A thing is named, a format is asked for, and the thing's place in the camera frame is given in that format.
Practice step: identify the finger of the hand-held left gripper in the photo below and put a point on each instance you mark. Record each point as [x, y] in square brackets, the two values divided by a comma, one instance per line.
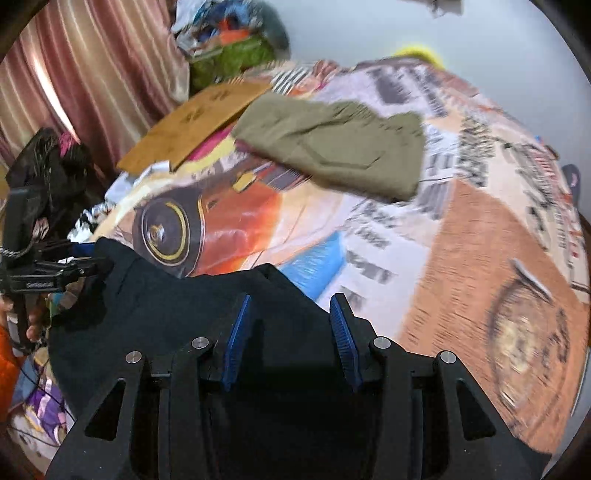
[78, 267]
[81, 250]

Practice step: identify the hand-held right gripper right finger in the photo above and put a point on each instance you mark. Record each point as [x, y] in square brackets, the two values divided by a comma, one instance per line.
[344, 341]

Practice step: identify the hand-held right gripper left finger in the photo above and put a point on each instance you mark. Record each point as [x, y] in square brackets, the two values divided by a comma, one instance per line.
[235, 341]

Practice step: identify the black pants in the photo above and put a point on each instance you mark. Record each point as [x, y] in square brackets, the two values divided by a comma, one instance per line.
[152, 314]

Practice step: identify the olive green pants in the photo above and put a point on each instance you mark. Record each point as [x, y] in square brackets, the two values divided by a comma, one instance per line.
[332, 143]

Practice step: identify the person's left hand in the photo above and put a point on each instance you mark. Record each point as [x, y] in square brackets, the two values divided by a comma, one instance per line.
[36, 325]

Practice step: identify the black bag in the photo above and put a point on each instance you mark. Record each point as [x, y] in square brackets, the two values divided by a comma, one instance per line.
[46, 161]

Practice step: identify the printed bedsheet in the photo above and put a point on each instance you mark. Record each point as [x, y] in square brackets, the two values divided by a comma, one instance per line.
[461, 240]

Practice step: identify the wooden lap desk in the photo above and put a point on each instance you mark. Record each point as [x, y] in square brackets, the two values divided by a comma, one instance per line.
[194, 120]

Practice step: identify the striped pink curtain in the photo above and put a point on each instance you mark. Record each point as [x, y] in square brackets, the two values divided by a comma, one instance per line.
[69, 69]

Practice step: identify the green patterned storage bag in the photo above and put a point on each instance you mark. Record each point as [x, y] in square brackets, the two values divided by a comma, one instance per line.
[235, 57]

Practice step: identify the orange box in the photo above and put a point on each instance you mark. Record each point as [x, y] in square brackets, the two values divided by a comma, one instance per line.
[231, 32]

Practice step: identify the grey backpack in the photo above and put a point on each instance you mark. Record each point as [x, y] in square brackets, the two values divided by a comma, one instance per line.
[571, 177]

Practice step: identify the yellow foam tube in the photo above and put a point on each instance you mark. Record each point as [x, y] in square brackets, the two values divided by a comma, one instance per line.
[418, 50]

